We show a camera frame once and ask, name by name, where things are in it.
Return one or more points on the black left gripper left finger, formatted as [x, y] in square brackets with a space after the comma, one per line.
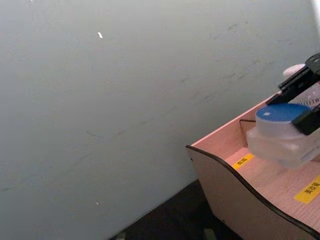
[297, 85]

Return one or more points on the black table cloth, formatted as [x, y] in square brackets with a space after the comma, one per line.
[180, 215]

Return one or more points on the white printed bottle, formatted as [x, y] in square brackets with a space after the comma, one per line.
[311, 98]

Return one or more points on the pale wooden organizer box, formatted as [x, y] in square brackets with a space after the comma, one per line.
[240, 190]

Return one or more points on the plain pale wall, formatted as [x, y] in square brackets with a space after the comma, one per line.
[105, 100]

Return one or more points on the small white rounded object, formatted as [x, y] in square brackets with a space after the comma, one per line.
[292, 70]

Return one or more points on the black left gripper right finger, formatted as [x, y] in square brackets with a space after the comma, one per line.
[308, 122]

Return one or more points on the clear jar with blue lid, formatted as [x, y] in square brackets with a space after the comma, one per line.
[277, 135]

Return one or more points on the small yellow label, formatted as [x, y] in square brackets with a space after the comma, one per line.
[242, 161]

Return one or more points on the large yellow label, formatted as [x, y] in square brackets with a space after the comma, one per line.
[309, 191]

